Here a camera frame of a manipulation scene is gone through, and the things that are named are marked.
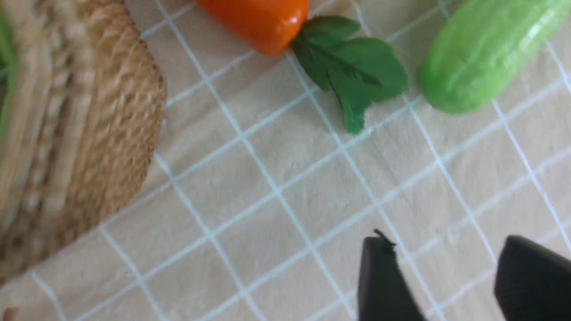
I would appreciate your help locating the woven rattan basket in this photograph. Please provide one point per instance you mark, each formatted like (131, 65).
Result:
(80, 117)

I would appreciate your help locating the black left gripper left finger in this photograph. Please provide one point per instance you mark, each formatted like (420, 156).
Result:
(383, 293)

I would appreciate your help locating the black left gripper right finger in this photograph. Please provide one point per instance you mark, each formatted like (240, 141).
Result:
(533, 283)

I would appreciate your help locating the orange toy carrot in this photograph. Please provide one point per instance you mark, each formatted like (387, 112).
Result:
(360, 71)

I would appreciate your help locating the green toy cucumber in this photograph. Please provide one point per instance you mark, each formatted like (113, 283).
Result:
(483, 47)

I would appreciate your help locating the beige checkered tablecloth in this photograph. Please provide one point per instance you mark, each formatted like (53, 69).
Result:
(258, 200)

